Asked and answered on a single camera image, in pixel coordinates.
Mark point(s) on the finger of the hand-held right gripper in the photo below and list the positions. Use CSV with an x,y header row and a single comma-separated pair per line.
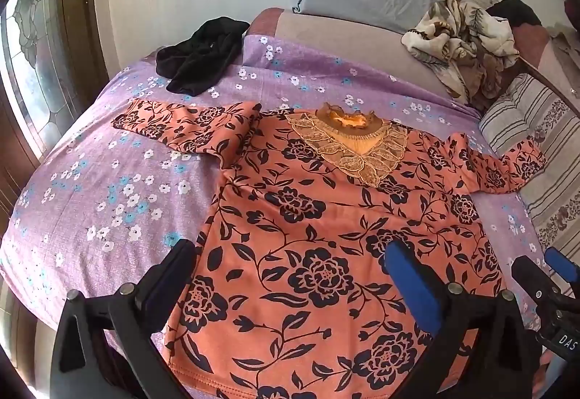
x,y
530,274
562,265

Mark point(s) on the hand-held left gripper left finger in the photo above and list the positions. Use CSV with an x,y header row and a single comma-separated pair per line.
x,y
179,265

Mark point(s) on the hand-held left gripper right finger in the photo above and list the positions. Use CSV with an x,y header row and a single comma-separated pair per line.
x,y
412,285

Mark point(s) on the orange black floral blouse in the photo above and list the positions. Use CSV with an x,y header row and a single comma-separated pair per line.
x,y
294,199

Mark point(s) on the purple floral bed sheet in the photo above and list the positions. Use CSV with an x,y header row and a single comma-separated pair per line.
x,y
113,163

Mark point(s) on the striped floral quilt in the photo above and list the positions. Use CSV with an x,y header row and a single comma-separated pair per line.
x,y
534,127

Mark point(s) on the beige pink garment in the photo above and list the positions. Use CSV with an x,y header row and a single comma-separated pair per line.
x,y
557,63

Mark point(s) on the black cloth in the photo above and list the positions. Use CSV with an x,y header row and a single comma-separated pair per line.
x,y
199,59

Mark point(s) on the beige floral blanket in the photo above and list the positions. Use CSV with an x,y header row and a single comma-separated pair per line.
x,y
466,41

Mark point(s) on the stained glass window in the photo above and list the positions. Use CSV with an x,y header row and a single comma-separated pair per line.
x,y
36,63

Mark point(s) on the grey-brown mattress cover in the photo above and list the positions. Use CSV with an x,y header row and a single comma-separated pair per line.
x,y
344,41

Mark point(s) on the dark maroon cloth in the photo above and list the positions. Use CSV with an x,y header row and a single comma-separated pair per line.
x,y
516,11

